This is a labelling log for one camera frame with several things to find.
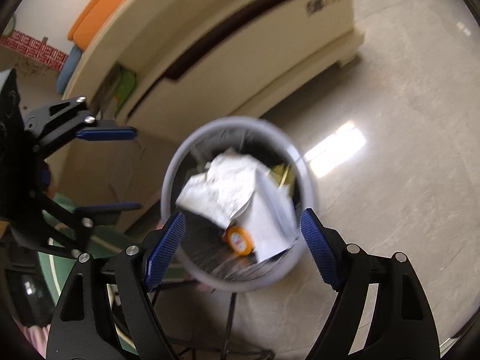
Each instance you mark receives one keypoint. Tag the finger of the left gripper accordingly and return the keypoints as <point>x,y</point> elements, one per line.
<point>75,224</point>
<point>53,127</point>

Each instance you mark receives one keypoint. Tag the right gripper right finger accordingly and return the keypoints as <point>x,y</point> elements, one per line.
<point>402,325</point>

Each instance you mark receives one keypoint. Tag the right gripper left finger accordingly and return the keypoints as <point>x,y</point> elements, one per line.
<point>83,325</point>

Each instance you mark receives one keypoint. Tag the orange tape roll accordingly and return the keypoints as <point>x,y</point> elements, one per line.
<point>239,240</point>

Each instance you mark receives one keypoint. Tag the white tissue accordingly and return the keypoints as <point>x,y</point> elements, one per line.
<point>224,190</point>

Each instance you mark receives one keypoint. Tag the white paper sheet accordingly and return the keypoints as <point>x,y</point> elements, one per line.
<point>269,218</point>

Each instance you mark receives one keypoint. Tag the aluminium foil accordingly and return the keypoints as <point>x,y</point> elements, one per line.
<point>225,265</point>

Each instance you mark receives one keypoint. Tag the gold foil snack bag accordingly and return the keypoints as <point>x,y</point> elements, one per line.
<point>285,176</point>

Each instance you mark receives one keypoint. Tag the white round trash bin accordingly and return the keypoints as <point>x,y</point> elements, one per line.
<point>259,139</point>

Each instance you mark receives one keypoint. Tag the sectional sofa with lace cover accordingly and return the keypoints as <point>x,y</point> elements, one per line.
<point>83,31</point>

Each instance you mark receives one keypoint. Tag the pink slipper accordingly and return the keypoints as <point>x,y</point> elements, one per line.
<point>37,336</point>

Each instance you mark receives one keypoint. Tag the cream coffee table base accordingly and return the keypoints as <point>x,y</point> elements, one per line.
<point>199,60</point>

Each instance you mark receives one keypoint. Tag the red patterned wall decoration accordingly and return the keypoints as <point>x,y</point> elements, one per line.
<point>35,49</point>

